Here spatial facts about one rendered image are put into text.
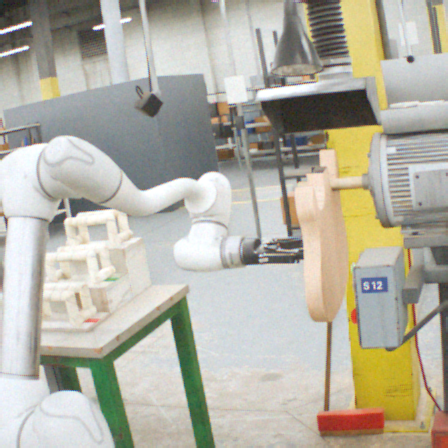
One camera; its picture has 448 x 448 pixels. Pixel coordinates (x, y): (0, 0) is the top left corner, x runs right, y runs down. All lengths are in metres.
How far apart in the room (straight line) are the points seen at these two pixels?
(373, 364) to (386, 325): 1.42
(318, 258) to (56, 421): 0.74
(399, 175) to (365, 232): 1.09
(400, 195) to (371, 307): 0.32
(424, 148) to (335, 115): 0.37
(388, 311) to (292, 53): 0.66
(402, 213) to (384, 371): 1.35
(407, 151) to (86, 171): 0.77
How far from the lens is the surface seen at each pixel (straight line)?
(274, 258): 1.76
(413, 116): 1.66
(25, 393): 1.51
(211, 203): 1.87
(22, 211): 1.53
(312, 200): 1.57
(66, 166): 1.42
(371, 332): 1.51
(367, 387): 2.97
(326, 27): 1.80
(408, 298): 1.54
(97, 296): 2.06
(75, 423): 1.36
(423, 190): 1.62
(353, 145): 2.66
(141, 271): 2.25
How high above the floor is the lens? 1.52
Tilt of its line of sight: 10 degrees down
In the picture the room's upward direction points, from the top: 9 degrees counter-clockwise
